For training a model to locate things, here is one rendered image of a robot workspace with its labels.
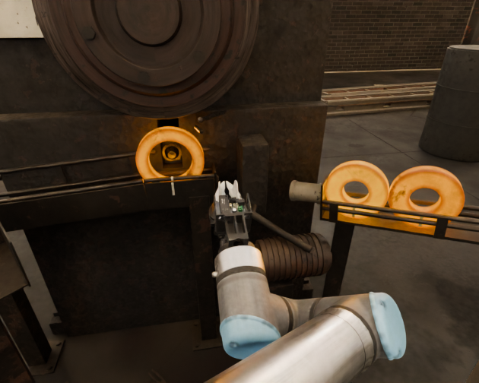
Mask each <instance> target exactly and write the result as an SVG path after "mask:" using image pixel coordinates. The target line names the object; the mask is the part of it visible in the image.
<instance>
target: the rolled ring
mask: <svg viewBox="0 0 479 383"><path fill-rule="evenodd" d="M164 141H175V142H178V143H180V144H182V145H183V146H185V147H186V148H187V149H188V150H189V152H190V154H191V155H192V164H191V166H190V167H189V169H188V170H187V171H186V172H185V173H183V174H182V175H181V176H191V175H201V173H202V171H203V169H204V164H205V159H204V153H203V150H202V147H201V145H200V143H199V141H198V140H197V138H196V137H195V136H194V135H192V134H191V133H190V132H188V131H186V130H185V129H182V128H178V127H173V126H164V127H160V128H156V129H154V130H152V131H150V132H149V133H147V134H146V135H145V136H144V137H143V138H142V140H141V142H140V144H139V145H138V149H137V152H136V157H135V161H136V166H137V168H138V171H139V173H140V175H141V176H142V178H143V179H150V178H160V177H169V176H163V175H161V174H159V173H158V172H157V171H156V170H155V169H154V168H153V167H152V165H151V163H150V159H149V154H150V152H151V150H152V149H153V147H155V146H156V145H157V144H159V143H161V142H164Z"/></svg>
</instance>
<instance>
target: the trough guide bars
mask: <svg viewBox="0 0 479 383"><path fill-rule="evenodd" d="M346 194H347V195H348V196H353V197H359V198H364V197H366V196H367V195H368V194H364V193H357V192H350V191H346ZM410 199H411V198H410ZM411 201H412V202H413V203H414V204H423V205H430V206H431V205H434V204H435V203H436V202H437V201H425V200H418V199H411ZM322 203H323V204H330V205H329V207H327V206H323V207H322V209H323V210H328V211H329V222H333V223H338V212H339V213H345V214H355V215H360V216H366V217H376V218H382V219H387V220H397V221H404V222H409V223H419V224H425V225H431V226H436V227H435V230H434V234H433V238H435V239H444V238H445V234H446V228H452V229H462V230H467V231H473V232H479V227H478V226H468V225H461V224H456V223H448V222H449V220H451V221H457V222H463V223H473V224H479V214H474V213H468V212H461V213H460V214H459V215H458V217H457V216H450V215H444V214H432V213H426V212H420V211H414V210H402V209H396V208H390V207H389V203H386V204H385V207H378V206H372V205H366V204H355V203H348V202H342V201H331V200H325V199H323V201H322ZM338 206H342V207H353V208H360V209H365V210H376V211H382V212H388V213H394V214H405V215H411V216H417V217H428V218H434V219H437V220H436V221H433V220H423V219H417V218H411V217H400V216H395V215H389V214H378V213H372V212H366V211H361V210H350V209H344V208H338ZM462 210H474V211H479V207H478V206H471V205H465V204H464V207H463V208H462ZM468 217H470V218H468ZM474 218H477V219H474Z"/></svg>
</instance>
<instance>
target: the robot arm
mask: <svg viewBox="0 0 479 383"><path fill-rule="evenodd" d="M226 190H227V193H228V195H229V199H228V195H226V194H225V192H226ZM209 219H210V221H211V227H213V226H214V234H215V235H216V236H218V238H219V239H222V240H221V241H220V248H219V250H218V255H217V257H216V258H215V259H214V266H215V272H212V277H216V281H217V297H218V305H219V313H220V335H221V336H222V341H223V346H224V350H225V351H226V353H227V354H228V355H230V356H232V357H234V358H237V359H242V361H240V362H238V363H237V364H235V365H233V366H231V367H230V368H228V369H226V370H225V371H223V372H221V373H220V374H218V375H216V376H214V377H213V378H211V379H209V380H208V381H206V382H204V383H351V382H352V381H353V380H354V379H355V378H356V377H357V376H358V375H359V374H360V373H361V372H364V371H365V370H366V369H368V368H369V367H370V366H371V365H372V364H373V363H374V362H375V361H376V359H379V358H383V359H388V360H393V359H399V358H401V357H402V356H403V355H404V352H405V348H406V334H405V329H404V322H403V320H402V317H401V313H400V311H399V309H398V307H397V305H396V303H395V301H394V300H393V298H392V297H391V296H389V295H388V294H386V293H373V292H370V293H365V294H357V295H348V296H332V297H324V298H313V299H289V298H286V297H283V296H278V295H276V294H272V293H270V290H269V286H268V280H267V277H266V273H265V266H264V262H263V258H262V253H261V252H260V251H259V250H258V249H257V248H255V246H254V245H253V244H252V243H251V242H249V237H248V232H250V228H251V223H252V207H251V204H250V200H249V193H247V194H246V203H245V200H244V199H243V198H242V197H241V195H240V193H239V192H238V184H237V181H236V180H235V181H234V184H233V185H232V184H230V183H229V182H228V181H223V182H222V183H220V182H219V183H218V189H217V191H216V193H215V195H214V202H213V204H212V205H211V207H210V209H209Z"/></svg>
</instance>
